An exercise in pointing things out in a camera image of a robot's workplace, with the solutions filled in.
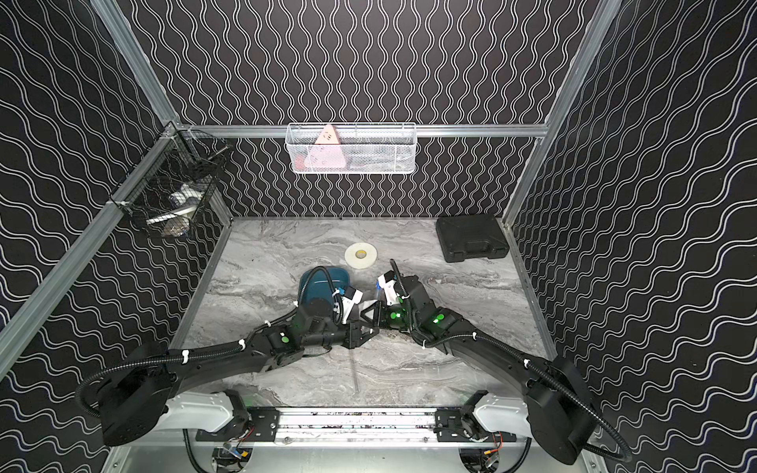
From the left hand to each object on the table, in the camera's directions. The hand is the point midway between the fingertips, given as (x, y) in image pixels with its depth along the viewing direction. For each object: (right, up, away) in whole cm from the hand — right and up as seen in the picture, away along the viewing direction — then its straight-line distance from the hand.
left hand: (379, 327), depth 74 cm
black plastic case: (+33, +25, +40) cm, 58 cm away
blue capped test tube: (0, +9, +3) cm, 9 cm away
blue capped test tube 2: (-7, -14, +10) cm, 19 cm away
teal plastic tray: (-21, +7, +27) cm, 35 cm away
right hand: (-5, +2, +4) cm, 7 cm away
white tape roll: (-7, +17, +36) cm, 41 cm away
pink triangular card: (-16, +49, +16) cm, 54 cm away
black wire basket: (-66, +39, +19) cm, 79 cm away
